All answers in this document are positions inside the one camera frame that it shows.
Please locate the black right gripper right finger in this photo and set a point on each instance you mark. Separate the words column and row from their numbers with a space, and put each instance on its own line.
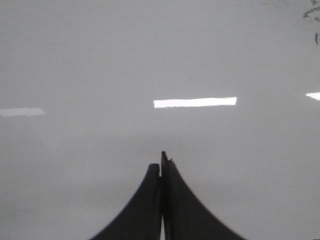
column 185, row 217

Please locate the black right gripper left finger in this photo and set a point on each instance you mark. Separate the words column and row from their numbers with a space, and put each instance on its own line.
column 141, row 218

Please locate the white whiteboard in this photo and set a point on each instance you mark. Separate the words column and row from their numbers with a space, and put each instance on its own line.
column 93, row 91

